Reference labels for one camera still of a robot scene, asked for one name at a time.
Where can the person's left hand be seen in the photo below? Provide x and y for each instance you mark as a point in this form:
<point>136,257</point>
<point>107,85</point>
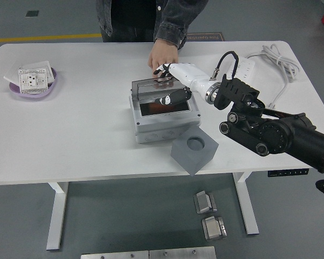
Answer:
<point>162,54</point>

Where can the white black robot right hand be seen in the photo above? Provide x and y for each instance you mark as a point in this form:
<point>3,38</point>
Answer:
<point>190,74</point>

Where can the grey electrical box tinted lid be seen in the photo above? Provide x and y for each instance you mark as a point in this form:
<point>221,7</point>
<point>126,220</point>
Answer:
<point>162,126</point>

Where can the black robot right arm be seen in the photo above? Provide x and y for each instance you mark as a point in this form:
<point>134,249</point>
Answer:
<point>286,132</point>

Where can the person's left forearm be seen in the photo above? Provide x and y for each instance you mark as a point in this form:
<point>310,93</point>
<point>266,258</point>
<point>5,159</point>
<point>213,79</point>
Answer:
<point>178,24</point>

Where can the grey cube with round hole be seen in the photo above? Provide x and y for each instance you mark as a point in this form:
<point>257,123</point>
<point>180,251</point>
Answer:
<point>189,159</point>

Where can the brown floor sign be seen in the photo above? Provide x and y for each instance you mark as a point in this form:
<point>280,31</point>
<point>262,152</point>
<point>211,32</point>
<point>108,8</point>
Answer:
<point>208,37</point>

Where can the person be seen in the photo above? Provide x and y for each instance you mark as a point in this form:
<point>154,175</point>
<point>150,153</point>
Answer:
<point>129,21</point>

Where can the white power strip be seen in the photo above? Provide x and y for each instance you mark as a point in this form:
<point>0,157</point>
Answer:
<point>245,66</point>

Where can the silver metal block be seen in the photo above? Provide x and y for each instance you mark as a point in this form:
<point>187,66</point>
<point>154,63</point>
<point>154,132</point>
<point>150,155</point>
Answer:
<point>213,229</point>
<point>203,202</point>

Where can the white socket module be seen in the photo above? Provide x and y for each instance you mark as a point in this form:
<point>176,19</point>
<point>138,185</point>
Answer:
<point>32,81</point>

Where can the black floor hatch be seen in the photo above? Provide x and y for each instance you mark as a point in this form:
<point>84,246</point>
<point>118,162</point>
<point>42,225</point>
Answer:
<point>32,13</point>

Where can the black table control panel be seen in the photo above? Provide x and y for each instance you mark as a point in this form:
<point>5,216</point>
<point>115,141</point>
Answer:
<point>289,172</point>

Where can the purple bowl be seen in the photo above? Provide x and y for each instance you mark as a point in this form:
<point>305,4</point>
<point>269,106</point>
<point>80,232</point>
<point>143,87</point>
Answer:
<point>16,91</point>

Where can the grey metal plate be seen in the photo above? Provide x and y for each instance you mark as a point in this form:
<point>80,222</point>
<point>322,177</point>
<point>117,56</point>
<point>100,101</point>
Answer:
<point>113,255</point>
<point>181,253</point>

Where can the white switch cover plate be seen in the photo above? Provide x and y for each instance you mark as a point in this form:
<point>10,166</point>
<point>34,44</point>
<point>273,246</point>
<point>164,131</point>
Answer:
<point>43,65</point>
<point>10,77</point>

